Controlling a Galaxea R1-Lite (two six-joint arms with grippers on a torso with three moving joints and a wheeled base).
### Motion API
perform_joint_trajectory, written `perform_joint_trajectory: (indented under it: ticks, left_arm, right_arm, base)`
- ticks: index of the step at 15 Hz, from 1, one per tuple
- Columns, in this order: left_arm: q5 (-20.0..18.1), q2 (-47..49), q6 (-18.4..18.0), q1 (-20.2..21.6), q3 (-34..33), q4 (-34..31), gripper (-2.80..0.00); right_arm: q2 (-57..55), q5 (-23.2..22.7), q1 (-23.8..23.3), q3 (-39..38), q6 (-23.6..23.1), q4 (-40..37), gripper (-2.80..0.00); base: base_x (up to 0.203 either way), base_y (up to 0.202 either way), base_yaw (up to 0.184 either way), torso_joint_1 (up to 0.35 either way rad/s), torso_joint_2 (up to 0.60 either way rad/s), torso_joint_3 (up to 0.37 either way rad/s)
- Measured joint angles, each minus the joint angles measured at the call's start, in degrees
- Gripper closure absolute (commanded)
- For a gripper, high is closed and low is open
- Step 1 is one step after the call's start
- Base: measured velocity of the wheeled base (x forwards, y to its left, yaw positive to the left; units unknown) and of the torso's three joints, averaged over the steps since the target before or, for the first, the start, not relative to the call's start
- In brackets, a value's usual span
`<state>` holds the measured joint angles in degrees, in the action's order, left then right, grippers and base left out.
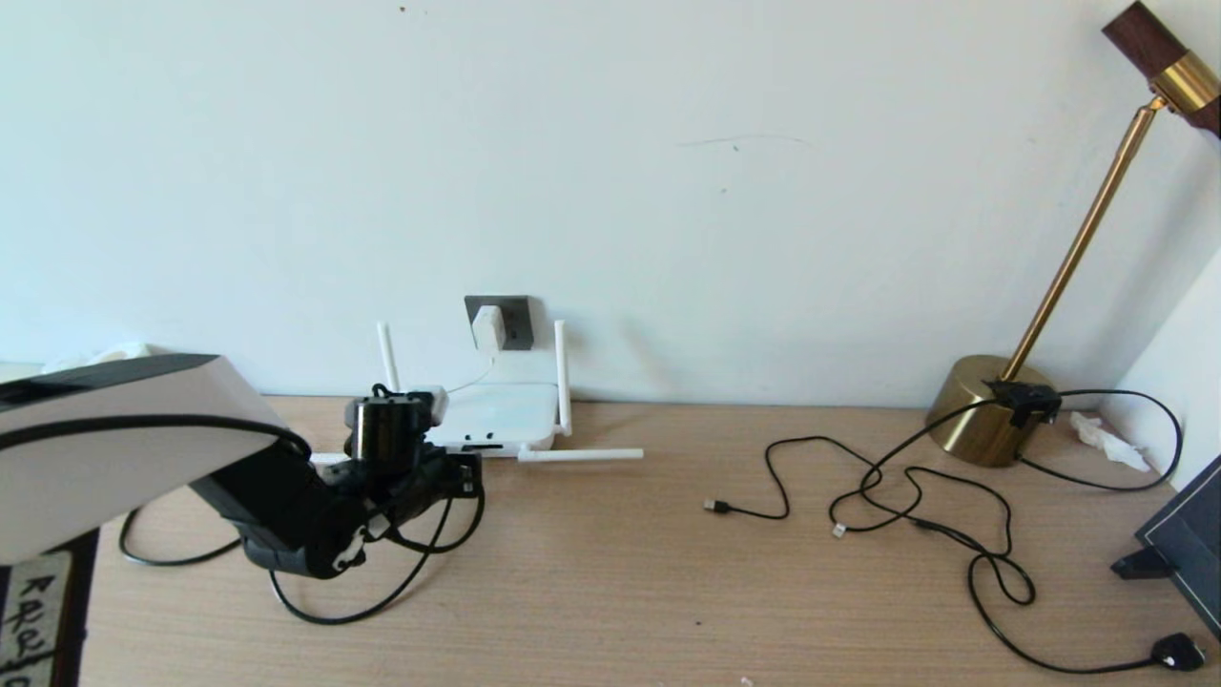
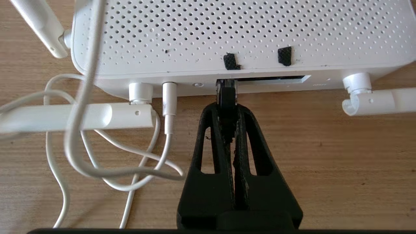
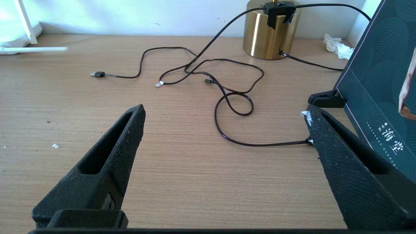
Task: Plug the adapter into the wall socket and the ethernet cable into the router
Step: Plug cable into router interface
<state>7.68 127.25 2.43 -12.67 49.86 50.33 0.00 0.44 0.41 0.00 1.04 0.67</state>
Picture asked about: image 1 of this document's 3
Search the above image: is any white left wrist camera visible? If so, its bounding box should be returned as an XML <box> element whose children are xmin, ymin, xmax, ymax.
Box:
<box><xmin>405</xmin><ymin>385</ymin><xmax>449</xmax><ymax>426</ymax></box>

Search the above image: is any thin white power cable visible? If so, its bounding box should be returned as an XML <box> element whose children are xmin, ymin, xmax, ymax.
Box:
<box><xmin>448</xmin><ymin>351</ymin><xmax>499</xmax><ymax>397</ymax></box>

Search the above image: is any grey wall socket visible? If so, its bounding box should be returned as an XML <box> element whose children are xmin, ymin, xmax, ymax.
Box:
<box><xmin>465</xmin><ymin>295</ymin><xmax>533</xmax><ymax>351</ymax></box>

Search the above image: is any black clip on lamp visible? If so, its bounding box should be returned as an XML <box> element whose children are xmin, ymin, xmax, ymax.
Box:
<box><xmin>981</xmin><ymin>380</ymin><xmax>1062</xmax><ymax>428</ymax></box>

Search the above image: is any black lamp power cord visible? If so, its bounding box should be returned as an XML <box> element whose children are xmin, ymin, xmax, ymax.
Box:
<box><xmin>830</xmin><ymin>389</ymin><xmax>1205</xmax><ymax>675</ymax></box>

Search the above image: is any crumpled white tissue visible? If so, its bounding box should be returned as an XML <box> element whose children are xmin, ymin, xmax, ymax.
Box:
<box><xmin>1068</xmin><ymin>412</ymin><xmax>1150</xmax><ymax>474</ymax></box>

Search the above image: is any black network cable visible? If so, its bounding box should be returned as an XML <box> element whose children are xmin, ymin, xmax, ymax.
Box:
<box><xmin>119</xmin><ymin>496</ymin><xmax>454</xmax><ymax>626</ymax></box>

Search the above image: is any gold desk lamp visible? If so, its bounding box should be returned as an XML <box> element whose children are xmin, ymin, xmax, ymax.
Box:
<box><xmin>923</xmin><ymin>0</ymin><xmax>1221</xmax><ymax>468</ymax></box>

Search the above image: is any black cable with white connector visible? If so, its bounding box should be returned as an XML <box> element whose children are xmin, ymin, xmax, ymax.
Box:
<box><xmin>828</xmin><ymin>466</ymin><xmax>1012</xmax><ymax>559</ymax></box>

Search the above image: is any white router with antennas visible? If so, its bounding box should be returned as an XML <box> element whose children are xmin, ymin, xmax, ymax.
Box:
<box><xmin>310</xmin><ymin>322</ymin><xmax>645</xmax><ymax>467</ymax></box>

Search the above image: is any black clip stand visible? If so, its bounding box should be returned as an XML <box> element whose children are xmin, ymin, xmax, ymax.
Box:
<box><xmin>1111</xmin><ymin>549</ymin><xmax>1174</xmax><ymax>580</ymax></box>

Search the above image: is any black USB cable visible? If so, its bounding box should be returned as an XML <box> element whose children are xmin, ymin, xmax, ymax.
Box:
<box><xmin>704</xmin><ymin>437</ymin><xmax>883</xmax><ymax>521</ymax></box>

